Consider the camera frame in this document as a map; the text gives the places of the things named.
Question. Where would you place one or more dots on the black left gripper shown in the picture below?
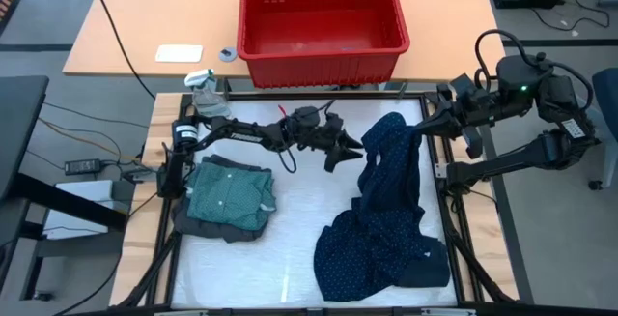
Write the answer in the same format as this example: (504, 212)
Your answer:
(316, 130)

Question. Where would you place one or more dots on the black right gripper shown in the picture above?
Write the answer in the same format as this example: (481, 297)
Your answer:
(483, 110)

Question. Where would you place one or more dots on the navy dotted garment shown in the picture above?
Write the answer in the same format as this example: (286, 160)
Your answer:
(381, 219)

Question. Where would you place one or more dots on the green patterned shirt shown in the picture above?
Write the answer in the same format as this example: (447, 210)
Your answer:
(227, 200)

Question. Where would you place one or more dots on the dark grey shorts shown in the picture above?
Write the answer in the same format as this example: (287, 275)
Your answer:
(207, 231)

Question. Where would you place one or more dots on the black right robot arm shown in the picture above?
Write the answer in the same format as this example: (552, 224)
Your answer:
(531, 154)

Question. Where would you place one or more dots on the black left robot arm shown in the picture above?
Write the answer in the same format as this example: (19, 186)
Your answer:
(241, 136)

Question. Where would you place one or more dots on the red plastic bin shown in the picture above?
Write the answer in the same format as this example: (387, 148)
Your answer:
(318, 69)

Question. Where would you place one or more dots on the red tape tag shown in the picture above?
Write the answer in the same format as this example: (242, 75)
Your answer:
(282, 110)

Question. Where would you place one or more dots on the light wooden desk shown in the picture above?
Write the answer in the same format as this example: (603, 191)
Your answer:
(434, 16)

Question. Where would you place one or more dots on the clear spray bottle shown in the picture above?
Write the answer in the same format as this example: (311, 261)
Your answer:
(210, 103)

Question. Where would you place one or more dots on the black power adapter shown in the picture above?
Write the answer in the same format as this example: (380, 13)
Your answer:
(83, 167)

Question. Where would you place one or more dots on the white box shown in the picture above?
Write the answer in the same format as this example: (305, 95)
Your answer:
(72, 229)

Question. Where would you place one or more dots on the black side desk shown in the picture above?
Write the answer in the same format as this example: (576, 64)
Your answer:
(19, 132)

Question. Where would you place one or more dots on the black table frame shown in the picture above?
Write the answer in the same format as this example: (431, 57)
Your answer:
(367, 95)

